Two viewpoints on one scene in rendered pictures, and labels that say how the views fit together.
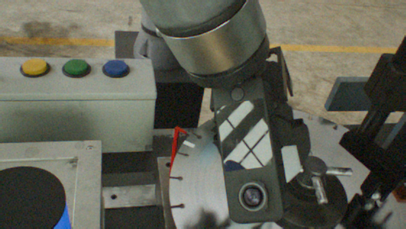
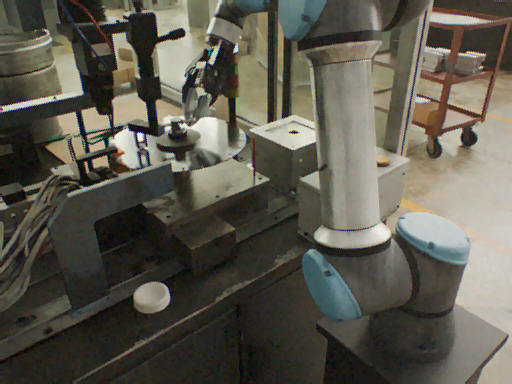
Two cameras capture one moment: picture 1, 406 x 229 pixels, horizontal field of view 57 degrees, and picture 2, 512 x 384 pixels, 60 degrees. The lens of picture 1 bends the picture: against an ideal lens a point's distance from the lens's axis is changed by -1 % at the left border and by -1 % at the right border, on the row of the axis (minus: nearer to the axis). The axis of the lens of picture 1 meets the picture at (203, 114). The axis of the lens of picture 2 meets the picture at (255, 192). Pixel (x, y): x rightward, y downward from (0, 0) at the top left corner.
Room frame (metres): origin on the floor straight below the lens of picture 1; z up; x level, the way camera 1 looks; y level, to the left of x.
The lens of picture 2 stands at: (1.29, -0.34, 1.38)
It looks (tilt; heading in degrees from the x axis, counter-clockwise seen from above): 30 degrees down; 158
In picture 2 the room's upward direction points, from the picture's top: 1 degrees counter-clockwise
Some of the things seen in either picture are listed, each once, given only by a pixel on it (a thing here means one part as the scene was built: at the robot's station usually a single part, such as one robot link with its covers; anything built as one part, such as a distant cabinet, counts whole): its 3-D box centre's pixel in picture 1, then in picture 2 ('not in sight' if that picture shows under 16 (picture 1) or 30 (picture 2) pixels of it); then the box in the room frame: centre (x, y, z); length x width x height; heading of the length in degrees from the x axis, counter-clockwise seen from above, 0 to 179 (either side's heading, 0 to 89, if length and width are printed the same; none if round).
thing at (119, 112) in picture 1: (79, 106); (353, 195); (0.52, 0.24, 0.82); 0.28 x 0.11 x 0.15; 107
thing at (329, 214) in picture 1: (304, 186); (177, 135); (0.31, -0.14, 0.96); 0.11 x 0.11 x 0.03
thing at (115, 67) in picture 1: (116, 69); not in sight; (0.56, 0.17, 0.90); 0.04 x 0.04 x 0.02
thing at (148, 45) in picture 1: (162, 38); (415, 308); (0.87, 0.14, 0.80); 0.15 x 0.15 x 0.10
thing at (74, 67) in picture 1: (76, 69); not in sight; (0.54, 0.24, 0.90); 0.04 x 0.04 x 0.02
